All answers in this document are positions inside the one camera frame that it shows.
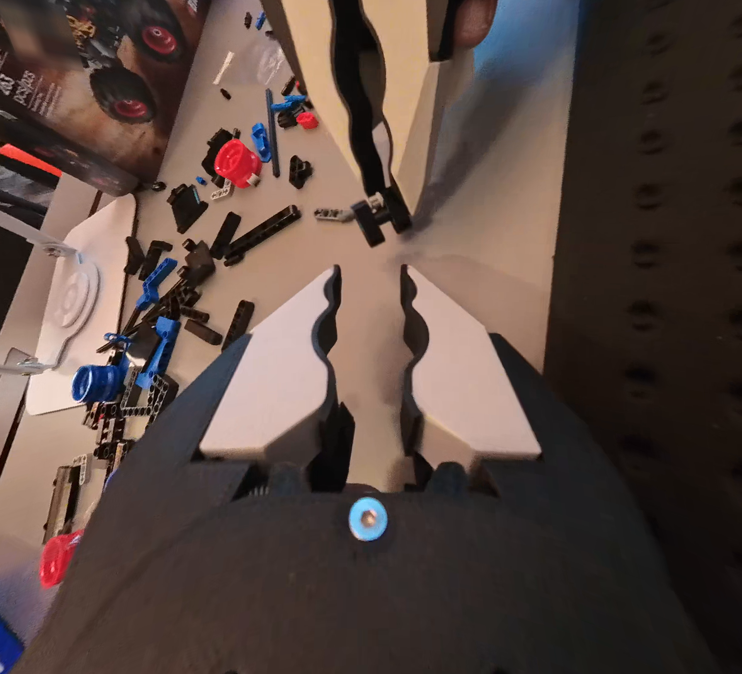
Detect clear plastic bag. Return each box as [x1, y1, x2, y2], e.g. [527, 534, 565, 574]
[211, 42, 291, 86]

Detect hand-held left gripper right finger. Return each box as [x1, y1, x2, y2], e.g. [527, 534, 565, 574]
[400, 264, 544, 490]

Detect red translucent rim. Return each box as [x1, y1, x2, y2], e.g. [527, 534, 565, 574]
[39, 529, 85, 589]

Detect black open frame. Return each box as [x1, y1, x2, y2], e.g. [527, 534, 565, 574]
[119, 363, 180, 425]

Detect black five-hole beam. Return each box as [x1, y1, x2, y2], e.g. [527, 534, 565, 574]
[223, 299, 256, 350]

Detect black flat plate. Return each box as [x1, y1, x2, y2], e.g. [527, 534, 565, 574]
[183, 318, 224, 346]

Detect black curved panel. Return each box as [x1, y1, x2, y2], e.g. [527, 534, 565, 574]
[42, 465, 82, 544]

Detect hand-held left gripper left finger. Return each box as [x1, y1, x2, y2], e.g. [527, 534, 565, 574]
[198, 264, 356, 491]

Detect white book stand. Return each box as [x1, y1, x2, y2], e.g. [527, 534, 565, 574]
[0, 193, 138, 416]

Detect person's right hand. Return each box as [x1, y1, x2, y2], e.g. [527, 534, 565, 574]
[454, 0, 500, 49]

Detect black square panel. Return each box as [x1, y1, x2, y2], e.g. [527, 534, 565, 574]
[124, 326, 163, 364]
[181, 238, 216, 286]
[166, 183, 209, 235]

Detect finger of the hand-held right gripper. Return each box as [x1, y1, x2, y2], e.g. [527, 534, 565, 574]
[355, 0, 477, 219]
[274, 0, 386, 205]

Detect black three-hole connector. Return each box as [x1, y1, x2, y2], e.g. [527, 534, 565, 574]
[165, 282, 204, 315]

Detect blue wheel rim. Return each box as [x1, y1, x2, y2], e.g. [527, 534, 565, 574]
[71, 363, 125, 403]

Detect black perforated panel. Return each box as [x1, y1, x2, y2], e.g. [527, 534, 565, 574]
[545, 0, 742, 674]

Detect blue flat panel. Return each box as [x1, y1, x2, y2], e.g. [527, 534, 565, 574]
[136, 316, 182, 387]

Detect red wheel rim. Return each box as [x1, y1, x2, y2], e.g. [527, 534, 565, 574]
[213, 139, 262, 188]

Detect black rectangular frame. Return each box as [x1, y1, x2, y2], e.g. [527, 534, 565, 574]
[81, 398, 137, 461]

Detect long black holed beam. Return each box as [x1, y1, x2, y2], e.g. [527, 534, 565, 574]
[223, 204, 303, 268]

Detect blue angled beam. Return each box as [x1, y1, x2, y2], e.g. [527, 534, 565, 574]
[135, 258, 179, 311]

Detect long black axle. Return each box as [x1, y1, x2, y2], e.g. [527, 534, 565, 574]
[265, 88, 281, 177]

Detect orange red object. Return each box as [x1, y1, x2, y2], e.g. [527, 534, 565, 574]
[0, 143, 61, 176]

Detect grey desk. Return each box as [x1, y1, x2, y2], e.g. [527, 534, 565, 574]
[0, 0, 580, 640]

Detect toy truck set box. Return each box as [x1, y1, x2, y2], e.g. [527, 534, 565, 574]
[0, 0, 212, 196]

